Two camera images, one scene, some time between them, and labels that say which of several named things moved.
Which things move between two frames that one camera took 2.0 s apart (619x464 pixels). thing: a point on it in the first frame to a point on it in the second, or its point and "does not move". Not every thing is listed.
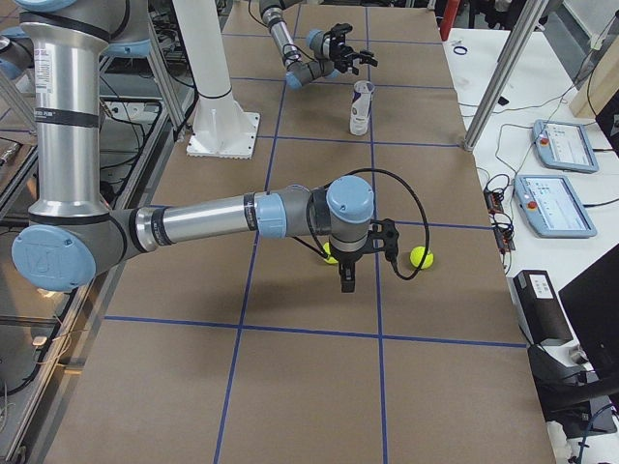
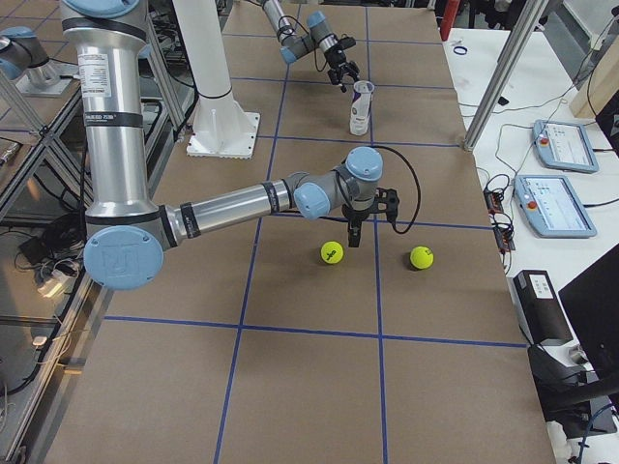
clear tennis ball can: (361, 106) does not move
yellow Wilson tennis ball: (329, 259) does not move
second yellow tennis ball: (416, 257) does not move
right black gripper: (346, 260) to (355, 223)
